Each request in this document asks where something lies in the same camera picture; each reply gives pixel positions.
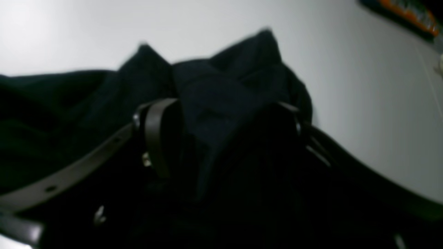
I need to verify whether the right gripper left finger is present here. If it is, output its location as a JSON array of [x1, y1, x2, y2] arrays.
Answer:
[[133, 98, 184, 178]]

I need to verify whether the orange clear screw box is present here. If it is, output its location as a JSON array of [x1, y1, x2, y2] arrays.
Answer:
[[359, 0, 442, 41]]

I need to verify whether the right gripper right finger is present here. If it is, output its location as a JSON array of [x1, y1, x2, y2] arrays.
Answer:
[[278, 101, 303, 137]]

